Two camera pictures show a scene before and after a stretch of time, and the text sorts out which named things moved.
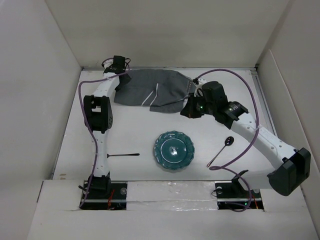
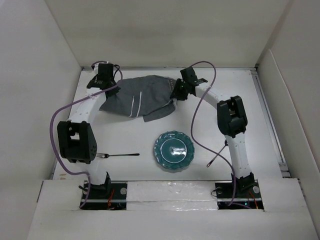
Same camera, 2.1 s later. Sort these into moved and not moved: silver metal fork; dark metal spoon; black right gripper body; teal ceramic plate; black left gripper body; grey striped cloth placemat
Moved: grey striped cloth placemat; black right gripper body; black left gripper body
Not moved: silver metal fork; dark metal spoon; teal ceramic plate
